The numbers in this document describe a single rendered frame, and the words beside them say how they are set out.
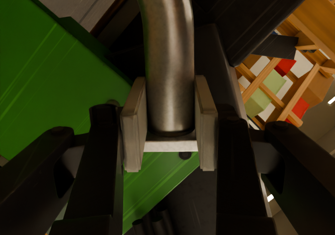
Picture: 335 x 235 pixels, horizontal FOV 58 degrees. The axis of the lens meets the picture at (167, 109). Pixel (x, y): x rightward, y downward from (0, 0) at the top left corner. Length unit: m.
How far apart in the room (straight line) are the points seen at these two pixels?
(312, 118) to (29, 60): 9.50
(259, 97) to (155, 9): 3.41
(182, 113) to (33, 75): 0.11
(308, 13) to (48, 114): 0.85
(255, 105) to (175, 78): 3.37
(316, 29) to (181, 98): 0.84
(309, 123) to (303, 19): 8.72
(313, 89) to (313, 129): 5.52
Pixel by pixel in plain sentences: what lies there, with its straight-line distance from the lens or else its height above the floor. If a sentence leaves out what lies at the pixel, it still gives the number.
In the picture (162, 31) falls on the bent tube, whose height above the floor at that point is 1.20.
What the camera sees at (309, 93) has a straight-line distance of 4.24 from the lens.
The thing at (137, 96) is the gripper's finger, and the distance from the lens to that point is 0.16.
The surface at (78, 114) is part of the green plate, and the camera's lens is 0.23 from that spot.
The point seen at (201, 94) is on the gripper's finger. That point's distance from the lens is 0.16.
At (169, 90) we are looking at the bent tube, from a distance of 0.17.
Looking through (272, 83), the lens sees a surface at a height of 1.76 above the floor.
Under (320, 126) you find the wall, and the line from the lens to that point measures 9.74.
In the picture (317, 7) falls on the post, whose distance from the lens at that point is 1.00.
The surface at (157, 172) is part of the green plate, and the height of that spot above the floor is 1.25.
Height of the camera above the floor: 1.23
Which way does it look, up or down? 2 degrees down
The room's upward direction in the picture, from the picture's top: 135 degrees clockwise
